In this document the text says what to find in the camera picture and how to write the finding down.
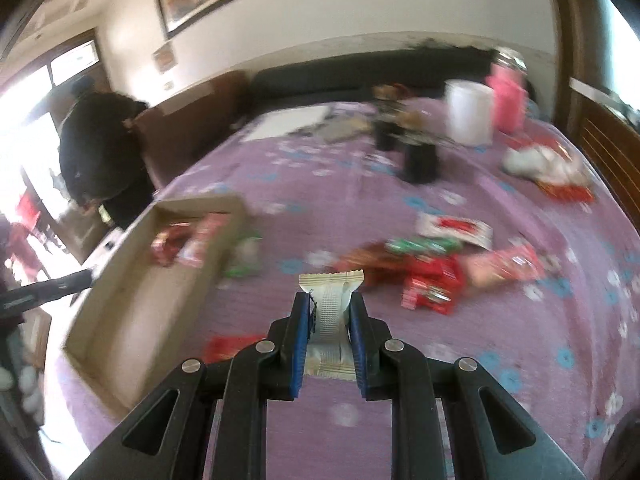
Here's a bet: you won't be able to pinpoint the red cartoon snack packet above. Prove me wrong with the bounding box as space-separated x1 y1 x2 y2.
401 255 466 315

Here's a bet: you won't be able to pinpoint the black sofa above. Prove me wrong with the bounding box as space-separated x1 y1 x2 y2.
249 46 539 116

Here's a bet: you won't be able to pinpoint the dark red foil snack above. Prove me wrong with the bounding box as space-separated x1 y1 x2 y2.
150 222 192 266

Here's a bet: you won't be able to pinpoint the green white candy packet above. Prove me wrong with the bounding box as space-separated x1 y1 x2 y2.
385 236 463 256

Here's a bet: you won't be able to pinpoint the red beaded ornament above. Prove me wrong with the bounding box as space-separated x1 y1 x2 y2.
536 181 594 204

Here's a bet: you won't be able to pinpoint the olive notebook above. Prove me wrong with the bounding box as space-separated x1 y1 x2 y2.
314 117 369 144

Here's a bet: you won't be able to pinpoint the pink sleeved water bottle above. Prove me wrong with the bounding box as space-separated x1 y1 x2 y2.
486 47 528 134

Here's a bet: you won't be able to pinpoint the pink snack packet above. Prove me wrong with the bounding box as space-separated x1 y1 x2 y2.
460 243 546 289

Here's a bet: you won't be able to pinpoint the red round-logo candy packet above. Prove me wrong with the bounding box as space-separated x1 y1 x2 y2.
202 335 265 364

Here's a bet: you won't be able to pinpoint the black jar wooden lid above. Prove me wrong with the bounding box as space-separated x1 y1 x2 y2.
397 110 439 185
372 84 408 152

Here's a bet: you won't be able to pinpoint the clear green-edged snack packet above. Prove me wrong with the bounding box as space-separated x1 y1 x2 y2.
224 232 262 278

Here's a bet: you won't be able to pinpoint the pale green wafer packet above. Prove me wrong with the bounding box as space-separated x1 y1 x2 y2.
298 270 363 382

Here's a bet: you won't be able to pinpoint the white paper sheet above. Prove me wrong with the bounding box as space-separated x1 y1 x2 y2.
241 104 332 143

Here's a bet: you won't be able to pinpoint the person in black jacket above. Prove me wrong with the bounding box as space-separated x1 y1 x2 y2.
58 76 155 230

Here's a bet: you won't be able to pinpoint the brown sofa chair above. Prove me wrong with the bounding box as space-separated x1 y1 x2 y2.
134 70 250 190

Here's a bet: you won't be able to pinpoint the black jar wooden lid rear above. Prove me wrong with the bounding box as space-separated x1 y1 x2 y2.
372 84 408 152

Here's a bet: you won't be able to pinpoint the small wall plaque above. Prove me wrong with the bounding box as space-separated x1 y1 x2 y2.
152 41 177 74

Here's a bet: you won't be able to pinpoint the cardboard tray box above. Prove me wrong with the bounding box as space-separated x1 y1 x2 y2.
63 194 248 417

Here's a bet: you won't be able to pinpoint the dark red foil snack bag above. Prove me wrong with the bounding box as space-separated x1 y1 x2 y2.
330 242 406 288

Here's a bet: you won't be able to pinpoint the white crumpled cloth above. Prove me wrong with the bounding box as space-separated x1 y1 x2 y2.
501 144 591 186

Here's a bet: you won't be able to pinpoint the black jar wooden lid front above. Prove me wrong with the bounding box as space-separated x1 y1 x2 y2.
397 110 439 185

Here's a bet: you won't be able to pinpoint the white plastic canister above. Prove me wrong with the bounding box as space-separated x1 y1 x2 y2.
445 79 495 148

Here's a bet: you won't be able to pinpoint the white red snack packet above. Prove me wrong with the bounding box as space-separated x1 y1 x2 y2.
176 212 231 269

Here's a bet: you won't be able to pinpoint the white gloved left hand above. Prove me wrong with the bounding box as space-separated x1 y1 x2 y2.
0 365 44 428

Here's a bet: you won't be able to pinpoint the purple floral tablecloth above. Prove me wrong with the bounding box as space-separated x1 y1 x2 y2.
64 117 639 479

